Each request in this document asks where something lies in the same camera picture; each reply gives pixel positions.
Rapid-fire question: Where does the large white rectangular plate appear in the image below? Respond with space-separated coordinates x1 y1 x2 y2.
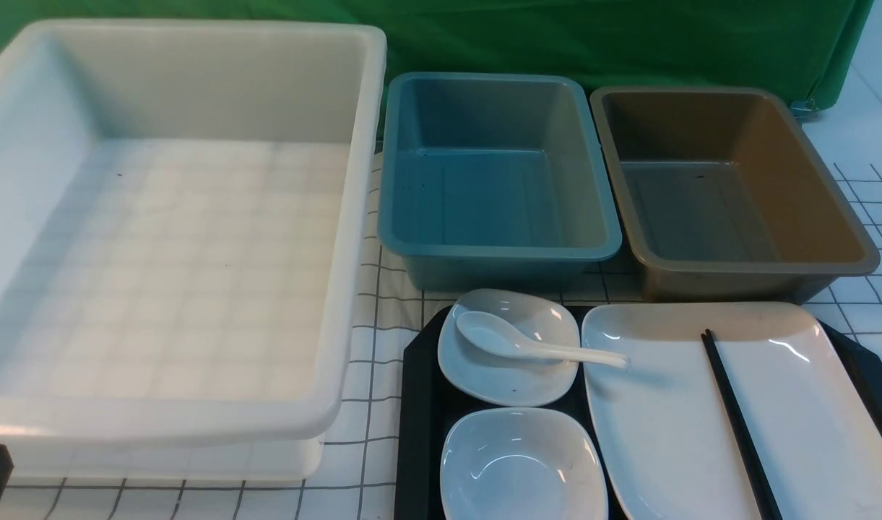
581 302 882 519

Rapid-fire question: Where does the black chopstick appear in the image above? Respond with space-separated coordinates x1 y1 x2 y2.
701 329 783 519

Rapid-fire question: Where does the white checkered tablecloth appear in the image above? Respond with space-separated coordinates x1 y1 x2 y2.
0 1 882 519

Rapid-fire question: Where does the white ceramic soup spoon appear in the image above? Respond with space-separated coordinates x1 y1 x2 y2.
455 311 630 369

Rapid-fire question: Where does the brown plastic bin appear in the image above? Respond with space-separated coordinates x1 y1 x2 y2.
589 86 881 304

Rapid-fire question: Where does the blue plastic bin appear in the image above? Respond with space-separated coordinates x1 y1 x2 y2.
377 72 623 293

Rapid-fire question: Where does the small white bowl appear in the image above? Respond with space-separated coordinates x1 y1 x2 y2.
438 407 609 519
437 289 581 407

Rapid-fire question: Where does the green cloth backdrop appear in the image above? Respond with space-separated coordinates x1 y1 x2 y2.
0 1 871 144

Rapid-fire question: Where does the black serving tray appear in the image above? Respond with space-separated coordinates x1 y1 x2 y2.
394 305 882 519

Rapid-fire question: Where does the large white plastic bin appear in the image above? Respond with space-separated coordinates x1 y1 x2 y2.
0 19 387 486

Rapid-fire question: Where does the metal clip on backdrop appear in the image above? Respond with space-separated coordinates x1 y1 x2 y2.
790 99 821 123

